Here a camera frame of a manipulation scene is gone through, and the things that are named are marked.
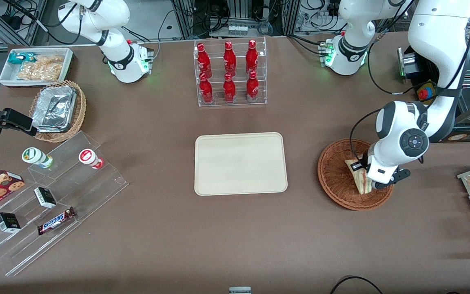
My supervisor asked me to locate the triangular sandwich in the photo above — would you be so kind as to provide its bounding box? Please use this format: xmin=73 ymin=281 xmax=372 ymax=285
xmin=344 ymin=156 xmax=374 ymax=195

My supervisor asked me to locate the round brown wicker basket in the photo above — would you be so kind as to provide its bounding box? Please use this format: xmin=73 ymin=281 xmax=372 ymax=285
xmin=317 ymin=139 xmax=395 ymax=211

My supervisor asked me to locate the silver foil tray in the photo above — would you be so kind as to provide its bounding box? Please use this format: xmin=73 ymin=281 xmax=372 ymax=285
xmin=32 ymin=85 xmax=77 ymax=133

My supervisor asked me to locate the light tan wicker basket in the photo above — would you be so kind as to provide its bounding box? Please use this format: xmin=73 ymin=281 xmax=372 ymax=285
xmin=29 ymin=80 xmax=87 ymax=143

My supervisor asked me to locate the beige rectangular serving tray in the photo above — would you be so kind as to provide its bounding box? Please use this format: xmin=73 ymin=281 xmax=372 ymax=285
xmin=194 ymin=132 xmax=288 ymax=196

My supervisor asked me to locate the green label yogurt bottle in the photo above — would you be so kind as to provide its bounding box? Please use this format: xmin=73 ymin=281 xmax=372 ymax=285
xmin=22 ymin=147 xmax=54 ymax=169

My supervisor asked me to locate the white rectangular snack bin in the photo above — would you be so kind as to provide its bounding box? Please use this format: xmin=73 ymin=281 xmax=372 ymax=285
xmin=0 ymin=47 xmax=74 ymax=88

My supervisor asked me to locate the clear bag of chips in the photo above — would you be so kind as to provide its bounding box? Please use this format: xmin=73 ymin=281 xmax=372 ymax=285
xmin=17 ymin=55 xmax=65 ymax=82

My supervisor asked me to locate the teal snack packet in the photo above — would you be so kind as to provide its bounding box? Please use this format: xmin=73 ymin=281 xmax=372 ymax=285
xmin=8 ymin=52 xmax=38 ymax=65

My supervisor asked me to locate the red label yogurt bottle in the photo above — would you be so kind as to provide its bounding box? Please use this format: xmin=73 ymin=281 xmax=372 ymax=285
xmin=78 ymin=149 xmax=105 ymax=169

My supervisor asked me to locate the small black carton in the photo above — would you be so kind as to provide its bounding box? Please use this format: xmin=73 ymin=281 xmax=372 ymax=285
xmin=0 ymin=212 xmax=21 ymax=234
xmin=34 ymin=187 xmax=57 ymax=209

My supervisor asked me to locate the red emergency stop button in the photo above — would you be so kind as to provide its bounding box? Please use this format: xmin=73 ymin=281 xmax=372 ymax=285
xmin=417 ymin=81 xmax=438 ymax=103

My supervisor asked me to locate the clear acrylic step display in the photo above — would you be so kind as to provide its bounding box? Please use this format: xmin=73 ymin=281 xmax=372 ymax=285
xmin=0 ymin=131 xmax=129 ymax=277

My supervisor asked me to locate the Snickers chocolate bar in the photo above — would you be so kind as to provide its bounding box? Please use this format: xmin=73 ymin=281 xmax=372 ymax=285
xmin=37 ymin=207 xmax=76 ymax=236

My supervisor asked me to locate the silver metal device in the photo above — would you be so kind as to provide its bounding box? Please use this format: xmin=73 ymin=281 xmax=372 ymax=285
xmin=397 ymin=48 xmax=421 ymax=79

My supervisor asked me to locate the red soda bottle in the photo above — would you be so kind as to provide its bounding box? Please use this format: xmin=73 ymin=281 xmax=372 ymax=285
xmin=246 ymin=70 xmax=260 ymax=102
xmin=246 ymin=39 xmax=259 ymax=76
xmin=223 ymin=41 xmax=237 ymax=77
xmin=196 ymin=43 xmax=213 ymax=79
xmin=199 ymin=73 xmax=214 ymax=104
xmin=223 ymin=73 xmax=237 ymax=103

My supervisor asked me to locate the clear acrylic bottle rack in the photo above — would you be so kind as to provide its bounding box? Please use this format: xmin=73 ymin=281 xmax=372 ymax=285
xmin=193 ymin=37 xmax=267 ymax=107

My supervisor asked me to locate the grey wrist camera black bracket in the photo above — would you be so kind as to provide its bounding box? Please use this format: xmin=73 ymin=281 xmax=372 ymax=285
xmin=393 ymin=167 xmax=411 ymax=183

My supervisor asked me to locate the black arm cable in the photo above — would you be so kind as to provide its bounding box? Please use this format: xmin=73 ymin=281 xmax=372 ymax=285
xmin=349 ymin=32 xmax=420 ymax=162

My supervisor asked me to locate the black table edge cable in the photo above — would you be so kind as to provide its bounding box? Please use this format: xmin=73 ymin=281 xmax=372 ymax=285
xmin=329 ymin=276 xmax=384 ymax=294

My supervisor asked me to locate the aluminium frame rack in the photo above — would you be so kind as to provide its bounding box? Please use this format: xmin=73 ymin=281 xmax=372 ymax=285
xmin=169 ymin=0 xmax=302 ymax=38

